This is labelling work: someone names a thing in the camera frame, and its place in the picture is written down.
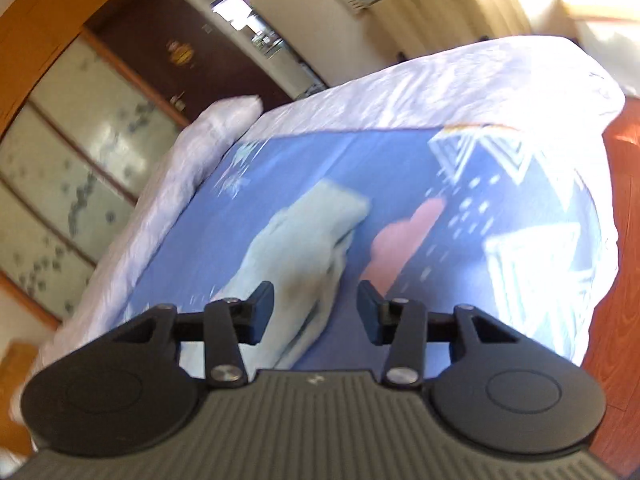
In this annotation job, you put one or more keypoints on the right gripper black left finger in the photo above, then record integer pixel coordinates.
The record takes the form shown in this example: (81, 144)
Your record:
(140, 383)

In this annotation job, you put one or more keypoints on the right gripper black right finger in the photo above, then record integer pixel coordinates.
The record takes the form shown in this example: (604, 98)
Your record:
(485, 381)

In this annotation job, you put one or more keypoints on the grey sweat pants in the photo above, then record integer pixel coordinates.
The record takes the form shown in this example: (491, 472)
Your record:
(302, 251)

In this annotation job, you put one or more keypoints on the wooden headboard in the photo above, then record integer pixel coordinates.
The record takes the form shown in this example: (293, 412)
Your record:
(15, 366)

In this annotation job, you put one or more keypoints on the blue patterned bed sheet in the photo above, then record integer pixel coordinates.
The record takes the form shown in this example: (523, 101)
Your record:
(470, 215)

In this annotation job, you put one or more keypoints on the wardrobe with frosted glass doors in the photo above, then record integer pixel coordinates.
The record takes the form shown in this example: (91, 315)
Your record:
(80, 134)

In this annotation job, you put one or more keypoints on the white lilac quilt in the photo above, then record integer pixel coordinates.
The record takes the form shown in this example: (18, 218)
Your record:
(543, 87)

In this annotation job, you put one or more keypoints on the dark wooden door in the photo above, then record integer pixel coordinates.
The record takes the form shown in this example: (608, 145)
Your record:
(195, 52)

